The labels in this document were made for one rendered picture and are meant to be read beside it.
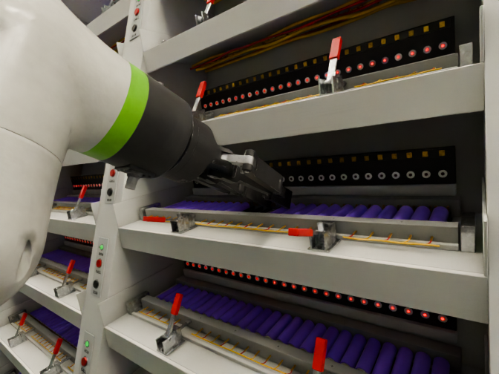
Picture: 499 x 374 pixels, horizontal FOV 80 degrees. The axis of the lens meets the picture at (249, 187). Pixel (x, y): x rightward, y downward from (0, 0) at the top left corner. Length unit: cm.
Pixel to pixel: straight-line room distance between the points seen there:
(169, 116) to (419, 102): 26
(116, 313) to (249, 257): 38
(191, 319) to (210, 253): 16
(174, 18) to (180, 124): 61
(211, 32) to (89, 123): 41
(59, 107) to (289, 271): 30
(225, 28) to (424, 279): 49
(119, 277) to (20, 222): 51
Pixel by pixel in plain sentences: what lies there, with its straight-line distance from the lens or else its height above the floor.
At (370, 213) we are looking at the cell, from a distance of 45.
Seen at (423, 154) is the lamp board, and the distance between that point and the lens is 50.
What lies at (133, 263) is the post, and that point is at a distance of 72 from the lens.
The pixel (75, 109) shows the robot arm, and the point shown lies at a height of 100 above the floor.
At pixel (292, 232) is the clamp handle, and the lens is 32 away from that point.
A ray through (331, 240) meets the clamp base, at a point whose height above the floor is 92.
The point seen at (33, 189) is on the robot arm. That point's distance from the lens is 22.
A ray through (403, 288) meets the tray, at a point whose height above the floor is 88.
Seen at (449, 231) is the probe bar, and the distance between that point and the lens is 38.
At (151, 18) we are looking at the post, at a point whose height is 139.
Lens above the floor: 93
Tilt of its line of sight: 8 degrees up
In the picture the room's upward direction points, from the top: 5 degrees clockwise
